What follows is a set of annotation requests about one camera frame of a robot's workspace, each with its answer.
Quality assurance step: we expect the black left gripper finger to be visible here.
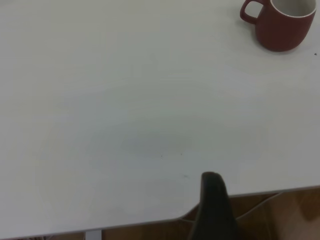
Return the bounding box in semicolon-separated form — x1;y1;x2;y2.
187;171;241;240

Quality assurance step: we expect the grey metal table leg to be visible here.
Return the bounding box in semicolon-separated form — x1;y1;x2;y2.
84;229;103;240

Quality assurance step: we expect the red ceramic mug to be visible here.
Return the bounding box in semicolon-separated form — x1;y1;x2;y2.
239;0;317;53

